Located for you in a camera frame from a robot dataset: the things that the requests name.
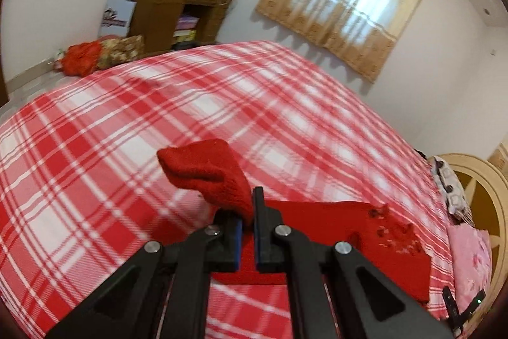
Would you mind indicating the red white plaid blanket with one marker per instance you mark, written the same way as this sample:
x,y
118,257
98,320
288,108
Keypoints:
x,y
158,104

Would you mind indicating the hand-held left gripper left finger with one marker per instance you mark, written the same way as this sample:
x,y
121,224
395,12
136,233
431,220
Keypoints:
x,y
237,243

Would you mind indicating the beige patterned window curtain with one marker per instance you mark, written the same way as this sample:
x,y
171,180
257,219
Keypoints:
x,y
341,5

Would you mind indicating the red plastic bag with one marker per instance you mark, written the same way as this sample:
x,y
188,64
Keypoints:
x,y
81,59

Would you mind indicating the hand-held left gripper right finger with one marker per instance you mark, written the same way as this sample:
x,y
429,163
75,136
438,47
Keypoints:
x,y
258,243

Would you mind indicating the brown wooden desk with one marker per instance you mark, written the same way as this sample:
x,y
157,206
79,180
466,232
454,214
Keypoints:
x,y
158,9

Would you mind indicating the black white patterned pillow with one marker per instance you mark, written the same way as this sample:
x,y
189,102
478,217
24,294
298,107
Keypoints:
x,y
450,188

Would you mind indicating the pink floral pillow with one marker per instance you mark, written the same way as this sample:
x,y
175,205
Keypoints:
x,y
470,263

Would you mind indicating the cream wooden headboard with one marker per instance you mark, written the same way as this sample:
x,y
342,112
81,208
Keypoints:
x,y
482,200

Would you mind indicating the stack of boxes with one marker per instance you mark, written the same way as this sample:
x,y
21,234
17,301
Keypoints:
x,y
185,30

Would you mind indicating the red knit sweater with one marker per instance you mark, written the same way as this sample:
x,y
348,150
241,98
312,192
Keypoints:
x,y
198,172

